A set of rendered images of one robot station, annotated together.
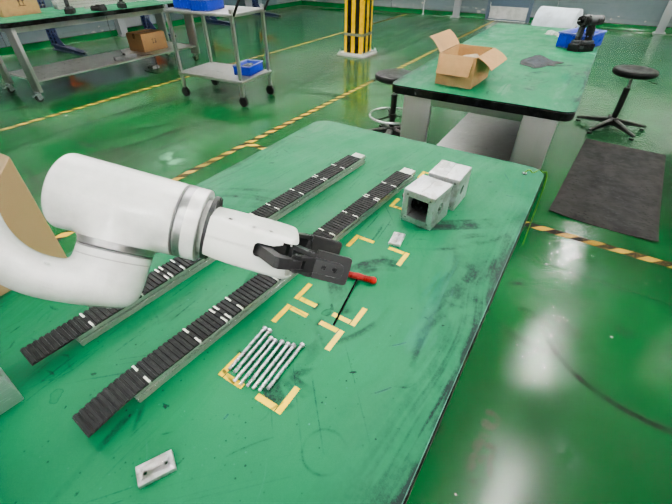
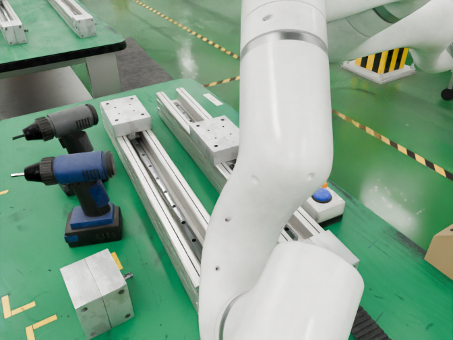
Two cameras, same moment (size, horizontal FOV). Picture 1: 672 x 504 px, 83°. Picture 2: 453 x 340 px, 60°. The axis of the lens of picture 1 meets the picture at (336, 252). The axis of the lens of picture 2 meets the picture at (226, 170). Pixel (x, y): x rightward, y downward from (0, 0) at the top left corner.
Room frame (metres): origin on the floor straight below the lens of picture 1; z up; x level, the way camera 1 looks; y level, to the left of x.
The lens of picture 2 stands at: (0.40, 0.05, 1.43)
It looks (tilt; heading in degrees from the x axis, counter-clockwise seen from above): 36 degrees down; 117
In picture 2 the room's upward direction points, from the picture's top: 1 degrees counter-clockwise
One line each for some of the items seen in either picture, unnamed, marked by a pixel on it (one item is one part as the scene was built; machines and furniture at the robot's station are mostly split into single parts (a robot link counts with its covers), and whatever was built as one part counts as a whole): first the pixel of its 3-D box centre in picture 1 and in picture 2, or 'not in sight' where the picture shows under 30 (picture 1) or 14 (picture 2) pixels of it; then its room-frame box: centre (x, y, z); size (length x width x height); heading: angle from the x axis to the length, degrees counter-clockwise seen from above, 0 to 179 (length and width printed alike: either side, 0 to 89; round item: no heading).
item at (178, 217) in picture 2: not in sight; (154, 177); (-0.14, 0.69, 0.82); 0.80 x 0.10 x 0.09; 143
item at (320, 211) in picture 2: not in sight; (317, 207); (0.27, 0.78, 0.81); 0.10 x 0.08 x 0.06; 53
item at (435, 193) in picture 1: (422, 200); not in sight; (0.89, -0.23, 0.83); 0.11 x 0.10 x 0.10; 51
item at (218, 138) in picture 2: not in sight; (220, 142); (-0.03, 0.85, 0.87); 0.16 x 0.11 x 0.07; 143
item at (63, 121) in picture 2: not in sight; (63, 153); (-0.34, 0.61, 0.89); 0.20 x 0.08 x 0.22; 65
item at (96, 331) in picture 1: (259, 220); not in sight; (0.84, 0.20, 0.79); 0.96 x 0.04 x 0.03; 143
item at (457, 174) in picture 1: (443, 183); not in sight; (0.98, -0.31, 0.83); 0.11 x 0.10 x 0.10; 56
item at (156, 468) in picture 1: (156, 468); not in sight; (0.23, 0.26, 0.78); 0.05 x 0.03 x 0.01; 120
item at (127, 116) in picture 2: not in sight; (126, 119); (-0.34, 0.84, 0.87); 0.16 x 0.11 x 0.07; 143
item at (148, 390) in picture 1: (315, 246); not in sight; (0.73, 0.05, 0.79); 0.96 x 0.04 x 0.03; 143
